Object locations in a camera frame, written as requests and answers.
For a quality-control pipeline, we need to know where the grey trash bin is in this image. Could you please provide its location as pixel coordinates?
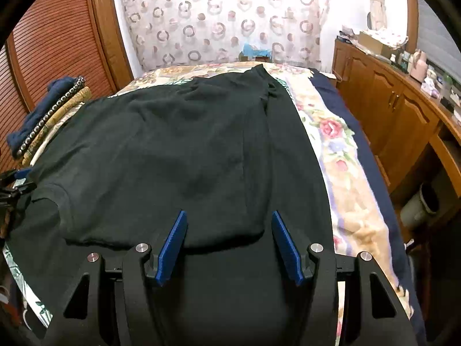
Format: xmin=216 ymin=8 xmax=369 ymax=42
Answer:
xmin=400 ymin=184 xmax=440 ymax=227

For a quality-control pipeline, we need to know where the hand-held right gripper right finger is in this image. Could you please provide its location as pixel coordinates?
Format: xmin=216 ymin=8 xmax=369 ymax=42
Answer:
xmin=271 ymin=210 xmax=411 ymax=346

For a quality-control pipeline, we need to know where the studded dark cloth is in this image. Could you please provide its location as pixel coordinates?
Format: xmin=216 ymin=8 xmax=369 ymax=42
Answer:
xmin=11 ymin=76 xmax=87 ymax=159

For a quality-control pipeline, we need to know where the beige tied curtain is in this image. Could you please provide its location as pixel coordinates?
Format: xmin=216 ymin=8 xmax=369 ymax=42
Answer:
xmin=364 ymin=0 xmax=388 ymax=31

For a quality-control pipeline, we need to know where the black printed t-shirt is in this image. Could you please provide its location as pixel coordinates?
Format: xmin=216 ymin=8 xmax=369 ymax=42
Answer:
xmin=5 ymin=63 xmax=341 ymax=346

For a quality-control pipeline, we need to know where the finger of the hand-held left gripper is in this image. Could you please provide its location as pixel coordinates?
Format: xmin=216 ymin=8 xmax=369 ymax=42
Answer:
xmin=0 ymin=168 xmax=37 ymax=197

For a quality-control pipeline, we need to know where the long wooden cabinet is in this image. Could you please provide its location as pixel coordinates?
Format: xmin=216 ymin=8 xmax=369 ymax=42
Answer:
xmin=331 ymin=38 xmax=461 ymax=246

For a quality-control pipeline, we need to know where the navy blue folded garment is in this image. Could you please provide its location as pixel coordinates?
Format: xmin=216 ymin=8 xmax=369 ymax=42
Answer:
xmin=7 ymin=76 xmax=85 ymax=159

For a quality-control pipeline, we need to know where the circle patterned sheer curtain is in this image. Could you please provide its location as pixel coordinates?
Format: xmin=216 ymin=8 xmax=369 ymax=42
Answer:
xmin=112 ymin=0 xmax=332 ymax=73

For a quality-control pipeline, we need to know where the small cardboard box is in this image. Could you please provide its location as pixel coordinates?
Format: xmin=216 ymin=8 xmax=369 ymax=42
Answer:
xmin=238 ymin=53 xmax=271 ymax=63

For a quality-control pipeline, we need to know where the purple tissue pack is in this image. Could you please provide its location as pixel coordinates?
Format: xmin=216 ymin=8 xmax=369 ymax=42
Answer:
xmin=421 ymin=76 xmax=442 ymax=98

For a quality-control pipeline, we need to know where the open cardboard box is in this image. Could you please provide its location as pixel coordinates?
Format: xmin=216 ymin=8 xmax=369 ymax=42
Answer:
xmin=356 ymin=32 xmax=393 ymax=56

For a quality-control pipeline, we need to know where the navy blue bed sheet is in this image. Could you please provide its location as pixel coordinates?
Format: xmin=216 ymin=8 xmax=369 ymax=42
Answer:
xmin=310 ymin=68 xmax=429 ymax=346

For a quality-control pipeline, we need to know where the grey window blind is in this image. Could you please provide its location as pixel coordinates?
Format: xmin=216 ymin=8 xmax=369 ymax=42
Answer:
xmin=416 ymin=0 xmax=461 ymax=91

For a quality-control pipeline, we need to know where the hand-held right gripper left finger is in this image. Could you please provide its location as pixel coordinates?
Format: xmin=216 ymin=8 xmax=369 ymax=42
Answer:
xmin=54 ymin=210 xmax=188 ymax=346

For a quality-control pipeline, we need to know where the wooden louvered wardrobe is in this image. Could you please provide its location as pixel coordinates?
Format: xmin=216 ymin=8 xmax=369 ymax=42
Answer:
xmin=0 ymin=0 xmax=134 ymax=174

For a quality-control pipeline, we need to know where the pink thermos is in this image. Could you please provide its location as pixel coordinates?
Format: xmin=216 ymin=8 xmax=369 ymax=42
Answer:
xmin=411 ymin=50 xmax=427 ymax=82

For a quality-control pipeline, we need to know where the blue tissue box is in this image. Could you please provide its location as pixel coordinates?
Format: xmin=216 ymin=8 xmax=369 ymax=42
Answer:
xmin=242 ymin=43 xmax=271 ymax=58

